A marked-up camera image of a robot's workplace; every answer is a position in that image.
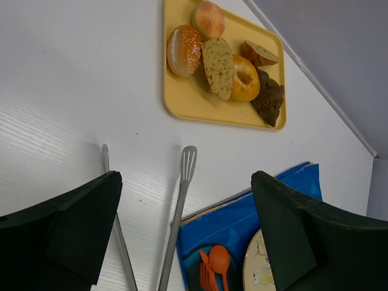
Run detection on seeded bread slice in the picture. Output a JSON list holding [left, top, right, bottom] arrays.
[[202, 36, 234, 101]]

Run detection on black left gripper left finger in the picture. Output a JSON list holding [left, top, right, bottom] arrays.
[[1, 171, 122, 290]]

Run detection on blue patterned placemat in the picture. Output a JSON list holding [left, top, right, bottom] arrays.
[[176, 161, 323, 291]]

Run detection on beige decorated plate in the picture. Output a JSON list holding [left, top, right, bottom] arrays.
[[242, 229, 276, 291]]

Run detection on sesame topped bun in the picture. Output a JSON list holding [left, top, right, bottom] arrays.
[[166, 25, 201, 78]]

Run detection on cut brown bread half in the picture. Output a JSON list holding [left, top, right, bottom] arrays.
[[242, 40, 279, 67]]

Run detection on orange plastic spoon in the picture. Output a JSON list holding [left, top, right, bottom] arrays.
[[209, 245, 230, 291]]

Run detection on dark chocolate pastry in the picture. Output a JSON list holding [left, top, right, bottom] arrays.
[[251, 68, 285, 127]]

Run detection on orange plastic fork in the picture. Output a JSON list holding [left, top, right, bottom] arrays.
[[199, 250, 215, 291]]

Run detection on yellow plastic tray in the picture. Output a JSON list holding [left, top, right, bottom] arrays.
[[163, 1, 286, 130]]

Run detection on orange bagel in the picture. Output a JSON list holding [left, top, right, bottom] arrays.
[[230, 55, 260, 102]]

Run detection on pale round bread roll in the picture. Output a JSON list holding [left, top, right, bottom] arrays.
[[192, 1, 226, 39]]

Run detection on metal slotted tongs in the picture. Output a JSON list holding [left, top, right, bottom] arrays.
[[114, 145, 198, 290]]

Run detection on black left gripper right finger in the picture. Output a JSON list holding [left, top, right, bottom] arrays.
[[251, 171, 387, 290]]

